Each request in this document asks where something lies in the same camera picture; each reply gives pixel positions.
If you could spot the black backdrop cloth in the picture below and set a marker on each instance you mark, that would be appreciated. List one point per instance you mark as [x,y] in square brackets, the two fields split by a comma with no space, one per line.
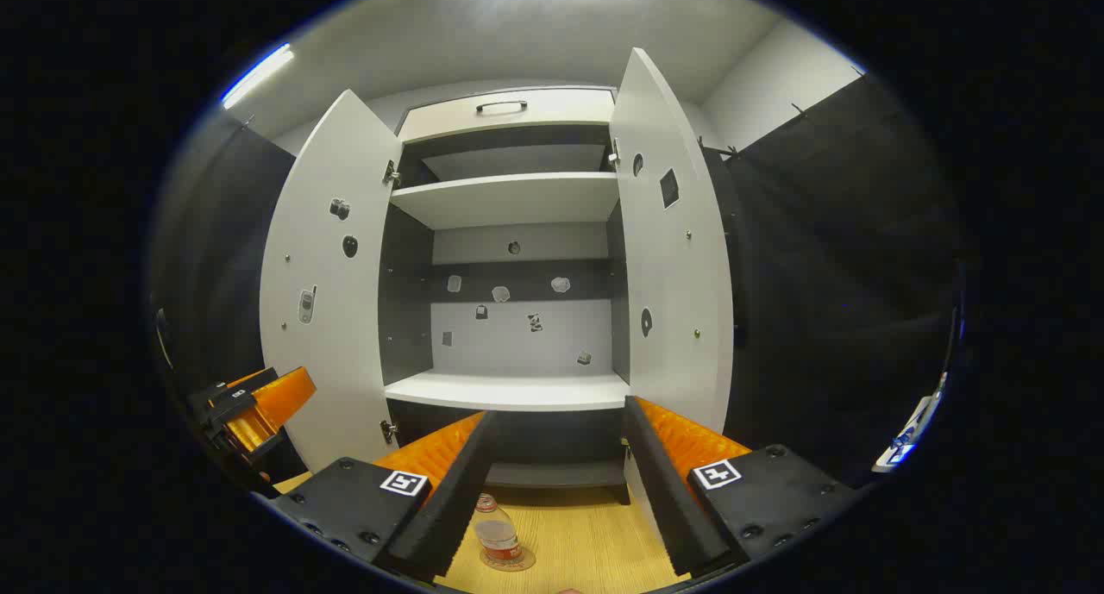
[845,275]

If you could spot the white cabinet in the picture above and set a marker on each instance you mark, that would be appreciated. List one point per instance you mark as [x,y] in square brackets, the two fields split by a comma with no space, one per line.
[517,258]

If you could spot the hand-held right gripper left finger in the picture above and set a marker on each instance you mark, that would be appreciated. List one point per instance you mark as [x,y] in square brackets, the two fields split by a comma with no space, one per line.
[457,499]

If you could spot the metal door hinge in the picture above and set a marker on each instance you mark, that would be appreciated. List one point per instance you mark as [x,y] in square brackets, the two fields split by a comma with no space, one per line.
[613,156]
[392,174]
[388,431]

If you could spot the long ceiling light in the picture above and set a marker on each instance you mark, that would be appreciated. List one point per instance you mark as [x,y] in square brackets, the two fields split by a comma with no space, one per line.
[257,77]

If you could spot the round wooden coaster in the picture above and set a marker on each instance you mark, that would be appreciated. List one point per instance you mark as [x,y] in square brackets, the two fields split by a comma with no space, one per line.
[526,563]

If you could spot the white cabinet drawer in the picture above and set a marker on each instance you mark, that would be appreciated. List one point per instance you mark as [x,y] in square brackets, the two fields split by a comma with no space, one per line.
[552,120]

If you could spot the white cabinet shelf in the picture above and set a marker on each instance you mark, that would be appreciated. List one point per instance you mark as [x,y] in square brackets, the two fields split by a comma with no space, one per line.
[509,391]
[509,202]

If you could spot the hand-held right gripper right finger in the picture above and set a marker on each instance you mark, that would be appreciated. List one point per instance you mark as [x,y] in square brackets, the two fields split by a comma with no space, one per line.
[668,499]

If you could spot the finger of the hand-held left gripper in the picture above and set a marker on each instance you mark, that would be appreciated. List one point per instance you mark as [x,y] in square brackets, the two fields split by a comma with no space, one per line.
[285,396]
[246,430]

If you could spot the white and blue object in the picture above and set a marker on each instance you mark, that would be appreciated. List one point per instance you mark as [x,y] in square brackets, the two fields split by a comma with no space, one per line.
[906,434]

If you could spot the clear plastic bottle red label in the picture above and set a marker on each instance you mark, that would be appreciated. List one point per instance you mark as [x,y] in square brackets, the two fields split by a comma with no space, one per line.
[498,534]

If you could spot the white cabinet door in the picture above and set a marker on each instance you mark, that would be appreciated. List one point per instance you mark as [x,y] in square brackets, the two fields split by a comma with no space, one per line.
[677,275]
[328,361]

